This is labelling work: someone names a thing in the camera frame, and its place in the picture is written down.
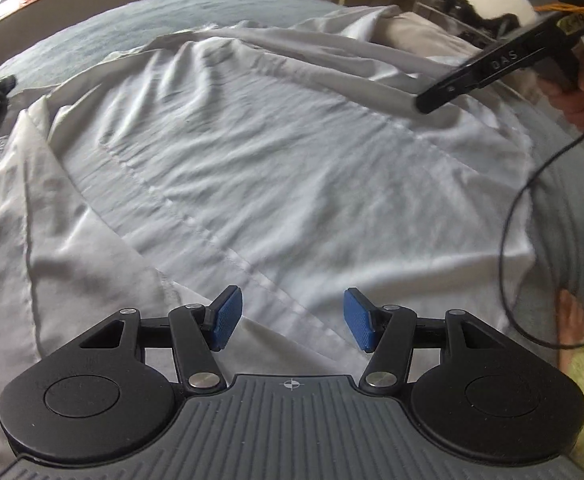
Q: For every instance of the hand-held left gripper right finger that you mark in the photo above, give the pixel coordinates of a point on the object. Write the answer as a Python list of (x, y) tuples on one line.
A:
[(359, 317)]

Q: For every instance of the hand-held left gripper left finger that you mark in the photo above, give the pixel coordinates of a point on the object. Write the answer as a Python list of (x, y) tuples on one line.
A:
[(227, 317)]

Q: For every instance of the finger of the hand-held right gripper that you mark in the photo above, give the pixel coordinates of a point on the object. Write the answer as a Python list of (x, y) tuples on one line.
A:
[(446, 91)]

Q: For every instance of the white button-up shirt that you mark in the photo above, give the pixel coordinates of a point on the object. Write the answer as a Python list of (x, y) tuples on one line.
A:
[(247, 160)]

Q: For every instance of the person's right hand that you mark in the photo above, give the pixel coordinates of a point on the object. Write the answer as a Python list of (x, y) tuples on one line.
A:
[(574, 107)]

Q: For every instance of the folded beige garment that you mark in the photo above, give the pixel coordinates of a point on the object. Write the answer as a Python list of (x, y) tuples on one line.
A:
[(431, 30)]

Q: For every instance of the person's leg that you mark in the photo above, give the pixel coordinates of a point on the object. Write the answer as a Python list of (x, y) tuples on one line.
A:
[(574, 325)]

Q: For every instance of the grey bed blanket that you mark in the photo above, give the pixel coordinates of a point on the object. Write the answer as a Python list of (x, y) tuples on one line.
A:
[(122, 15)]

